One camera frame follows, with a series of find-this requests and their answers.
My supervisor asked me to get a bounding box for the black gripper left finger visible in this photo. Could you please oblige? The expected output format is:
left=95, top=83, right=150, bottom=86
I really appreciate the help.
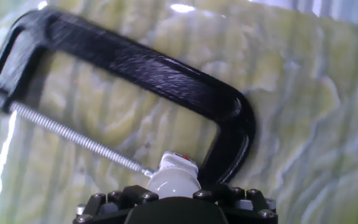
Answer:
left=72, top=185, right=160, bottom=224

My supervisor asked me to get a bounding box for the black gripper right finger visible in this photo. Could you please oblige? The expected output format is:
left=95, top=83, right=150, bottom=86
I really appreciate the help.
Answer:
left=193, top=183, right=278, bottom=224

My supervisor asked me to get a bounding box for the white light bulb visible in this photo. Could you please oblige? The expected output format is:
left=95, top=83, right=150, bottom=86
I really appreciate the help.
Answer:
left=145, top=166, right=202, bottom=199

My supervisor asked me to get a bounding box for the green marble pattern mat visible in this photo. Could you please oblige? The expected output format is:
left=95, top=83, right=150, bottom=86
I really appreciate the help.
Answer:
left=0, top=0, right=358, bottom=224

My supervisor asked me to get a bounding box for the black C-clamp with steel screw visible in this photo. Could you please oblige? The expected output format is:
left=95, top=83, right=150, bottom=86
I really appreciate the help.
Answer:
left=0, top=7, right=257, bottom=187

